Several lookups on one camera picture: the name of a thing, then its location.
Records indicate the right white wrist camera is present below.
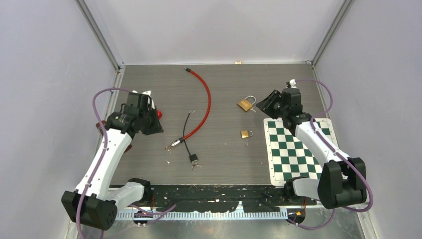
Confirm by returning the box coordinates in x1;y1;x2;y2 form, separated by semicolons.
286;79;297;89

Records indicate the red cable lock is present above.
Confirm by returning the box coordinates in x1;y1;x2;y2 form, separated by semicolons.
160;66;211;152

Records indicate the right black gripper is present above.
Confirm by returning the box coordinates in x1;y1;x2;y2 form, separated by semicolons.
255;90;288;120

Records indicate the green white checkered mat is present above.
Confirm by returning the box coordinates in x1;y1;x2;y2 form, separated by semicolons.
263;118;350;186

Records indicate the red combination lock box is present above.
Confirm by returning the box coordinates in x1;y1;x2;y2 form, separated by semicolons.
157;111;163;120

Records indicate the black cable padlock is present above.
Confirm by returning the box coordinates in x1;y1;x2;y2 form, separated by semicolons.
183;110;203;171

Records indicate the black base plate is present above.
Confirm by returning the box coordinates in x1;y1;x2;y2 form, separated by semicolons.
133;185;317;213

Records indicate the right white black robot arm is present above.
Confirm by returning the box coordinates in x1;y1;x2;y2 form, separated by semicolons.
255;88;373;211

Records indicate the small brass padlock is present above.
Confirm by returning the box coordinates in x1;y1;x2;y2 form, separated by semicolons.
240;130;253;138

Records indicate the large brass padlock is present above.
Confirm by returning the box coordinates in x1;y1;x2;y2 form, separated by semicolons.
237;95;256;112

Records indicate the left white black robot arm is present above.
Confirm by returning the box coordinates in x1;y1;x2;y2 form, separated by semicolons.
61;91;163;231

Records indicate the brown wooden metronome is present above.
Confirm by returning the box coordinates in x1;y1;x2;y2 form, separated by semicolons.
96;120;132;153

